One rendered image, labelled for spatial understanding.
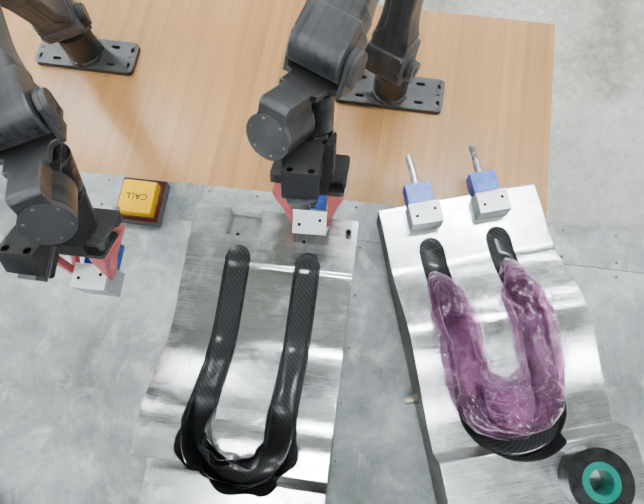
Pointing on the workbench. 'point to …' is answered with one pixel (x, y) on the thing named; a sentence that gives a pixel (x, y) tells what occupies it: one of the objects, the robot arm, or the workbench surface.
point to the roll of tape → (611, 463)
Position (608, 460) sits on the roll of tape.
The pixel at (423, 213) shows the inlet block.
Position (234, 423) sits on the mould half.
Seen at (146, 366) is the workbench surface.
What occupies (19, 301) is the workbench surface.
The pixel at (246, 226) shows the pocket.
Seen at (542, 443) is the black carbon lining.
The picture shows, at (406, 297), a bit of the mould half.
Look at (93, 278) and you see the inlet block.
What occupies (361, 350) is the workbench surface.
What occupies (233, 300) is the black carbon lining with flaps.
